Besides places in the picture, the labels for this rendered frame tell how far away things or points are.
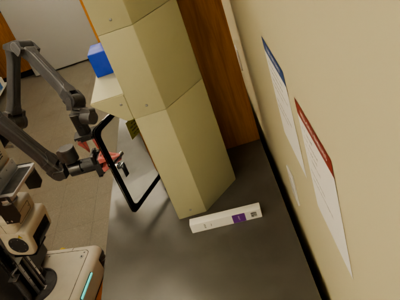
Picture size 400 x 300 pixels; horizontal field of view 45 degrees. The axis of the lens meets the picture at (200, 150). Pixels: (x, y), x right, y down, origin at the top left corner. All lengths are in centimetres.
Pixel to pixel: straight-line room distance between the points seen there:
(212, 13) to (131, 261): 97
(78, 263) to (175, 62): 170
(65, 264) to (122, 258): 124
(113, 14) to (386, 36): 117
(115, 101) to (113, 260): 61
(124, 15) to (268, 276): 91
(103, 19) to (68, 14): 518
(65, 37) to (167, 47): 523
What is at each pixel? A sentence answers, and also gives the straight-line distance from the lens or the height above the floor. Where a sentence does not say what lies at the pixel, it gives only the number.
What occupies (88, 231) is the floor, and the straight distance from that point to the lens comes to 364.
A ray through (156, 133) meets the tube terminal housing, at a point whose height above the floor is 133.
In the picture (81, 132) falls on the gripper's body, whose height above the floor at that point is 121.
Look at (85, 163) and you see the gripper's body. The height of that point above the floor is 122.
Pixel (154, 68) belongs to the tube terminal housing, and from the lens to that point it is 154.
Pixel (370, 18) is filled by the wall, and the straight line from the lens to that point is 39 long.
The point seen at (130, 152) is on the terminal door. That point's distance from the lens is 185.
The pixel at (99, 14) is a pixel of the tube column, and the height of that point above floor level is 177.
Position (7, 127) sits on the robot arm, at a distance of 192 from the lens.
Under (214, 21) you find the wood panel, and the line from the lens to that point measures 188.
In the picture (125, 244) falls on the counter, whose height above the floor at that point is 94.
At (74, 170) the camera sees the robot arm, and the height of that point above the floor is 121.
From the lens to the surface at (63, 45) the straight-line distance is 680.
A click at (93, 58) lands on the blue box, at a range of 174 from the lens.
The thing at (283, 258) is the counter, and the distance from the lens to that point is 160.
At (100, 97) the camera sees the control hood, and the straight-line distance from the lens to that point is 160.
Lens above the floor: 212
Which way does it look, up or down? 33 degrees down
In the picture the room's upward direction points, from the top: 20 degrees counter-clockwise
